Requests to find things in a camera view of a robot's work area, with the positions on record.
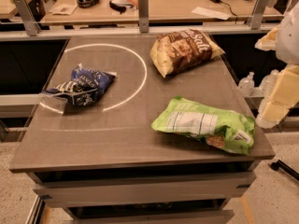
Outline black floor stand leg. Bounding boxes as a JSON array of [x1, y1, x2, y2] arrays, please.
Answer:
[[270, 160, 299, 181]]

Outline grey metal bracket middle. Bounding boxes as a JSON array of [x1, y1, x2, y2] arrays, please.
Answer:
[[138, 0, 150, 33]]

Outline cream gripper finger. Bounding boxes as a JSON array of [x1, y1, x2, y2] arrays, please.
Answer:
[[256, 64, 299, 129], [255, 26, 278, 51]]

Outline clear sanitizer bottle left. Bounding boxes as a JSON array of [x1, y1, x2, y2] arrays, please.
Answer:
[[238, 72, 255, 96]]

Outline grey metal bracket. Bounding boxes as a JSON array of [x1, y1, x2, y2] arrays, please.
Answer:
[[248, 0, 268, 30], [13, 0, 40, 36], [138, 0, 150, 33]]

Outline white paper sheet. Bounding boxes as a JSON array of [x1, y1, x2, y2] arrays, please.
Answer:
[[192, 7, 230, 21]]

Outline small paper card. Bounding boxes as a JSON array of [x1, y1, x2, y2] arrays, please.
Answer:
[[50, 4, 77, 15]]

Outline grey metal bracket right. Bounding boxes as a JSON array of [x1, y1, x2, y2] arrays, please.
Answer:
[[248, 0, 268, 30]]

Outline upper grey drawer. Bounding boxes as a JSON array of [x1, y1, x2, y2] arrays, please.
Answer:
[[34, 172, 256, 207]]

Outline brown yellow salt chip bag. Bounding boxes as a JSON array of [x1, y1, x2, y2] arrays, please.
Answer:
[[149, 29, 224, 77]]

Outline black sunglasses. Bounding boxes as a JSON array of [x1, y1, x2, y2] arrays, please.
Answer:
[[109, 1, 134, 14]]

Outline grey metal bracket left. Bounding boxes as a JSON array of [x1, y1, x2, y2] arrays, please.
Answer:
[[13, 0, 40, 36]]

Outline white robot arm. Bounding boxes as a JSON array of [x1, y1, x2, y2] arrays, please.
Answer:
[[255, 3, 299, 129]]

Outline green rice chip bag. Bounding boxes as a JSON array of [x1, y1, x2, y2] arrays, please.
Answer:
[[151, 96, 255, 155]]

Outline blue chip bag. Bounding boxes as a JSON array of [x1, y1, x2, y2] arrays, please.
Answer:
[[43, 64, 116, 106]]

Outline clear sanitizer bottle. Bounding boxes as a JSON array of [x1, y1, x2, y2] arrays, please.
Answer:
[[238, 72, 255, 96], [259, 69, 278, 95]]

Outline clear sanitizer bottle right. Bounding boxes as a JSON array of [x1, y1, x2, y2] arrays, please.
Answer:
[[259, 69, 278, 95]]

